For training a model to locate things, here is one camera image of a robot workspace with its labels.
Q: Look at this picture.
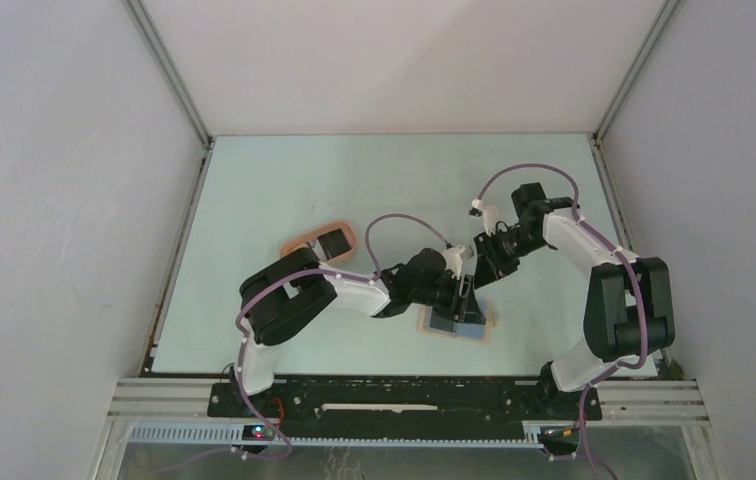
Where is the pink plastic tray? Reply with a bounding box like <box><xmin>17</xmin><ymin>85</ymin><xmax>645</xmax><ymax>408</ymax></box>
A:
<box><xmin>279</xmin><ymin>220</ymin><xmax>358</xmax><ymax>266</ymax></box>

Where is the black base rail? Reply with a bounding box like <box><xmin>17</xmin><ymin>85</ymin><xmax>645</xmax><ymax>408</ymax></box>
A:
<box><xmin>207</xmin><ymin>375</ymin><xmax>601</xmax><ymax>441</ymax></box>

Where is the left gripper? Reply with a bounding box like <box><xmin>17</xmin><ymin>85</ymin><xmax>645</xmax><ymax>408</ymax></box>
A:
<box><xmin>409</xmin><ymin>270</ymin><xmax>485</xmax><ymax>325</ymax></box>

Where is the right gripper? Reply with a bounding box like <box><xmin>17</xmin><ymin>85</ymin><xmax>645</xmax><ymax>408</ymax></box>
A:
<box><xmin>474</xmin><ymin>226</ymin><xmax>549</xmax><ymax>289</ymax></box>

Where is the white cable duct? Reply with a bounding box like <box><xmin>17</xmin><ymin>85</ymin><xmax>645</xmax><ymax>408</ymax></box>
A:
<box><xmin>127</xmin><ymin>423</ymin><xmax>545</xmax><ymax>449</ymax></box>

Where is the black card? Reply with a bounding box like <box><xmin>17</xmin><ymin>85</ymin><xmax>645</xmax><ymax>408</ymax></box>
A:
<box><xmin>317</xmin><ymin>229</ymin><xmax>351</xmax><ymax>261</ymax></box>

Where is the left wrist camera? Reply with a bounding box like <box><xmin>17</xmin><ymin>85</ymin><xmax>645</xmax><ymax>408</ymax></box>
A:
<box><xmin>442</xmin><ymin>245</ymin><xmax>474</xmax><ymax>279</ymax></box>

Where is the grey card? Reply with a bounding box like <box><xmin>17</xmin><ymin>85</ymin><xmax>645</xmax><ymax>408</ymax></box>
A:
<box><xmin>425</xmin><ymin>311</ymin><xmax>456</xmax><ymax>336</ymax></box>

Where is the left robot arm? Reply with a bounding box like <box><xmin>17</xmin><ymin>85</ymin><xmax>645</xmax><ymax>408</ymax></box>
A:
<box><xmin>231</xmin><ymin>247</ymin><xmax>488</xmax><ymax>417</ymax></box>

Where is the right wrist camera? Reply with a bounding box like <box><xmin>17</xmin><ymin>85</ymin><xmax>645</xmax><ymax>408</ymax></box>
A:
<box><xmin>468</xmin><ymin>198</ymin><xmax>501</xmax><ymax>236</ymax></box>

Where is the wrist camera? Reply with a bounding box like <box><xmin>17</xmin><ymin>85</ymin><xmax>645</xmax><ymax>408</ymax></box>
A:
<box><xmin>468</xmin><ymin>198</ymin><xmax>501</xmax><ymax>236</ymax></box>
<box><xmin>442</xmin><ymin>245</ymin><xmax>474</xmax><ymax>279</ymax></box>

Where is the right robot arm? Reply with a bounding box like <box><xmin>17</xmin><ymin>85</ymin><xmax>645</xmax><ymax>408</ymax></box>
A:
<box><xmin>470</xmin><ymin>183</ymin><xmax>676</xmax><ymax>418</ymax></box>

